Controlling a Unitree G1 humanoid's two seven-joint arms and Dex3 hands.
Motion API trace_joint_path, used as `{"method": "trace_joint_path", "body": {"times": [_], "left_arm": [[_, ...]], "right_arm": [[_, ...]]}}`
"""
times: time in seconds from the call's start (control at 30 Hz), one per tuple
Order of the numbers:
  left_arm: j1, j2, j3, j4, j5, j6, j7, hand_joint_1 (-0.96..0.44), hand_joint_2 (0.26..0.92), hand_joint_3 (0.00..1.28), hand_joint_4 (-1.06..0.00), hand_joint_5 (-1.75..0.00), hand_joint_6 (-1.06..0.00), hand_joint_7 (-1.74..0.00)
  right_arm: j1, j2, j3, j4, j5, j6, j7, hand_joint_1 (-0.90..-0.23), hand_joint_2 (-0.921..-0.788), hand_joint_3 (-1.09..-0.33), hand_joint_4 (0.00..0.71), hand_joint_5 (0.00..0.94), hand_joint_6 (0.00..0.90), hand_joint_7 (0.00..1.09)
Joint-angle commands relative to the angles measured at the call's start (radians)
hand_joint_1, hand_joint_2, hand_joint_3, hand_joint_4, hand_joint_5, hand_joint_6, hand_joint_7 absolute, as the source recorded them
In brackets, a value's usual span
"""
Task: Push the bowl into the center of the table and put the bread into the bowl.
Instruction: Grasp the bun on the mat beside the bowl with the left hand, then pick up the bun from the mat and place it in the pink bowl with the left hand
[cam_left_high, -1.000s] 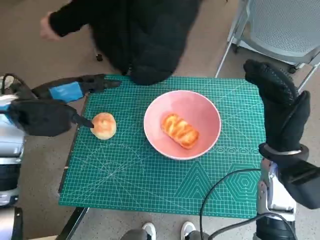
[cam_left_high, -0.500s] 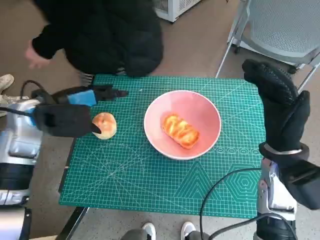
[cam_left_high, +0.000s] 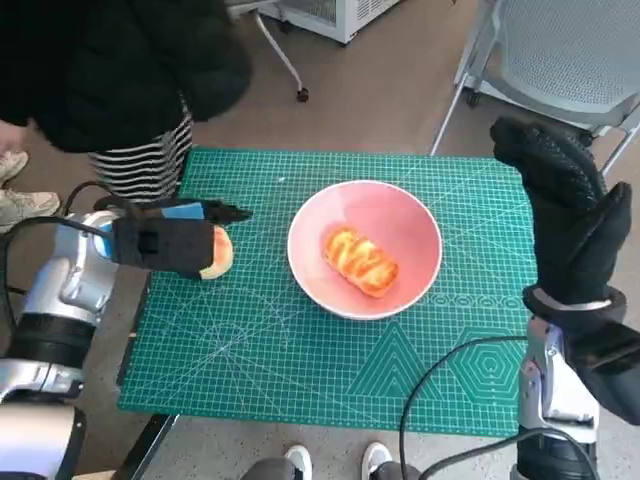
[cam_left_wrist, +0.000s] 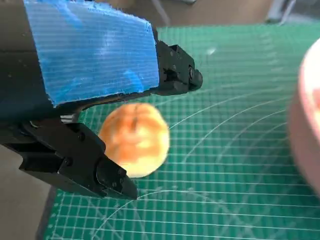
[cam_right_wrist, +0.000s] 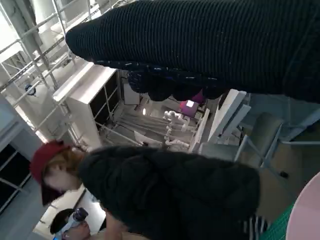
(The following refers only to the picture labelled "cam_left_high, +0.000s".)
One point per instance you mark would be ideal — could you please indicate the grey chair with casters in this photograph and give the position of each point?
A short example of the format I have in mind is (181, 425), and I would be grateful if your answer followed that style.
(301, 95)

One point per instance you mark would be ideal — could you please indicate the person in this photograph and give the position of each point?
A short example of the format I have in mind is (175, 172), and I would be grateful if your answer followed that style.
(125, 75)

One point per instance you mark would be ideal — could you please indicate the dark table edge bar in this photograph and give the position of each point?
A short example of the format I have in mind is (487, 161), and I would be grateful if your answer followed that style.
(145, 445)

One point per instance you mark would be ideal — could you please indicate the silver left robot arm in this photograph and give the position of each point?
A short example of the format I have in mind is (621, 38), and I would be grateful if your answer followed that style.
(65, 280)

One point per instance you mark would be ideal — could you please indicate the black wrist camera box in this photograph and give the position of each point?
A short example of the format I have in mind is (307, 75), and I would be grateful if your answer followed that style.
(180, 245)
(615, 375)

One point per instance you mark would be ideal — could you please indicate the pink bowl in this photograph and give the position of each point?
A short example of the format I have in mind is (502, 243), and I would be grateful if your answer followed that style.
(400, 225)

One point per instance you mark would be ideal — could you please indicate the green cutting mat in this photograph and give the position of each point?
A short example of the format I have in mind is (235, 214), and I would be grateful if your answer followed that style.
(250, 350)

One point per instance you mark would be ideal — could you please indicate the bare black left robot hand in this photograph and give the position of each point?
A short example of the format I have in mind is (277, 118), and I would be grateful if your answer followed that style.
(220, 211)

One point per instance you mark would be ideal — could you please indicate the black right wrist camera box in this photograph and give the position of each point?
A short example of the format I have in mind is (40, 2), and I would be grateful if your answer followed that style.
(615, 375)

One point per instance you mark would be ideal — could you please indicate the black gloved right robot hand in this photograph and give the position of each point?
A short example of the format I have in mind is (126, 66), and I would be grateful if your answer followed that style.
(570, 225)

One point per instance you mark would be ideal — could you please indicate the long braided toy bread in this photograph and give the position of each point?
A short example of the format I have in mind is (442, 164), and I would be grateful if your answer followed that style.
(360, 260)

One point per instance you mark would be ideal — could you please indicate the person's foot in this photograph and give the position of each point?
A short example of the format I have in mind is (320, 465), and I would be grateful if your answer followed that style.
(12, 166)
(30, 207)

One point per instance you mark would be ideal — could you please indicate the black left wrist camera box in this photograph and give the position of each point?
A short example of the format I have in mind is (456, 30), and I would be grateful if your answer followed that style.
(180, 245)

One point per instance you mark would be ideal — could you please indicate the white mesh-sided cabinet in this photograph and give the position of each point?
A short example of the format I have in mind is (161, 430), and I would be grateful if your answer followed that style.
(345, 20)

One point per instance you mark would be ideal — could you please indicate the grey mesh chair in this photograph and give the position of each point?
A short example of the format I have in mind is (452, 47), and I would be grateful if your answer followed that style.
(550, 55)

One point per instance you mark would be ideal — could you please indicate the round toy bread bun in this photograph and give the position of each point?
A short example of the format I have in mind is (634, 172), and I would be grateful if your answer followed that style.
(223, 252)

